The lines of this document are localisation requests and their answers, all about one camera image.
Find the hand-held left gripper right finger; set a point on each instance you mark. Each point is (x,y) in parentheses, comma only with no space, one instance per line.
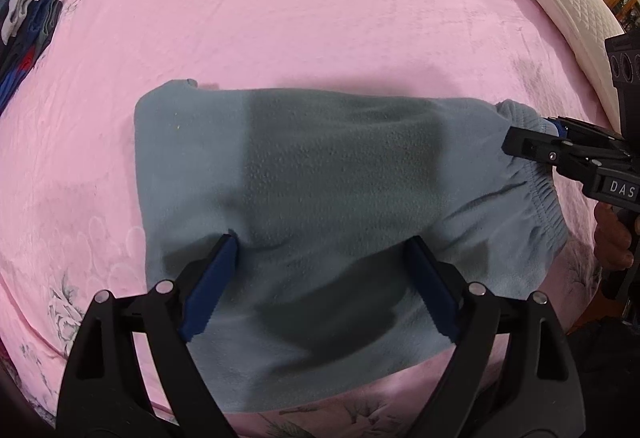
(432,290)

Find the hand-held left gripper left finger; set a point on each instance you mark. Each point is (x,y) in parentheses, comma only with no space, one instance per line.
(210,288)

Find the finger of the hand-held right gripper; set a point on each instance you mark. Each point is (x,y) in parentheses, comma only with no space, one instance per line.
(535,146)
(585,132)

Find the person's right hand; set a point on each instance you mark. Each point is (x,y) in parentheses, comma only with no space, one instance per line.
(610,240)

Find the grey-blue fleece pants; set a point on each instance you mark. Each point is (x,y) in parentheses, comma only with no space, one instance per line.
(325,178)

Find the pink floral bed sheet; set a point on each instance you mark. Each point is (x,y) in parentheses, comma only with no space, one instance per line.
(300,18)

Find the stack of folded dark clothes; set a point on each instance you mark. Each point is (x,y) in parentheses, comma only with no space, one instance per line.
(35,28)

